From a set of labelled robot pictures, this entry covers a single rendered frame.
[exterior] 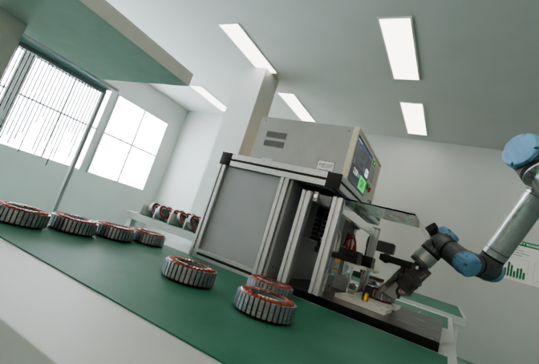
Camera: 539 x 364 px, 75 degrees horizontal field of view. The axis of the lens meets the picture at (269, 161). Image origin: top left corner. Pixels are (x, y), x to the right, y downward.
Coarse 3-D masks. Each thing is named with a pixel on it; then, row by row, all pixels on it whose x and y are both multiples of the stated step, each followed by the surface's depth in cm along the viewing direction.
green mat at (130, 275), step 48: (48, 240) 71; (96, 240) 88; (96, 288) 49; (144, 288) 57; (192, 288) 68; (192, 336) 42; (240, 336) 47; (288, 336) 55; (336, 336) 65; (384, 336) 80
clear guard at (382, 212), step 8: (352, 200) 109; (352, 208) 125; (360, 208) 119; (368, 208) 114; (376, 208) 109; (384, 208) 104; (376, 216) 126; (384, 216) 120; (392, 216) 115; (400, 216) 110; (408, 216) 105; (416, 216) 100; (408, 224) 121; (416, 224) 116; (424, 232) 102; (432, 240) 99
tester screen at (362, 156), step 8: (360, 144) 123; (360, 152) 125; (368, 152) 134; (352, 160) 118; (360, 160) 126; (368, 160) 136; (352, 168) 119; (360, 168) 128; (368, 168) 138; (360, 192) 134
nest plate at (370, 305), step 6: (336, 294) 106; (342, 294) 108; (348, 294) 114; (348, 300) 104; (354, 300) 104; (360, 300) 108; (366, 306) 102; (372, 306) 101; (378, 306) 105; (384, 306) 111; (378, 312) 100; (384, 312) 99; (390, 312) 109
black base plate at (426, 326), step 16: (304, 288) 105; (320, 304) 96; (336, 304) 94; (352, 304) 102; (368, 320) 89; (384, 320) 90; (400, 320) 100; (416, 320) 112; (432, 320) 128; (400, 336) 85; (416, 336) 84; (432, 336) 88
